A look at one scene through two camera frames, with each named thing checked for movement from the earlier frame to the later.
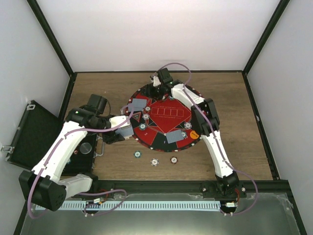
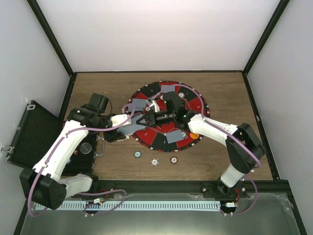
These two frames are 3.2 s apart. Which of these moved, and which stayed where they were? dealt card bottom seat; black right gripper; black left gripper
Moved: black right gripper
Stayed: dealt card bottom seat; black left gripper
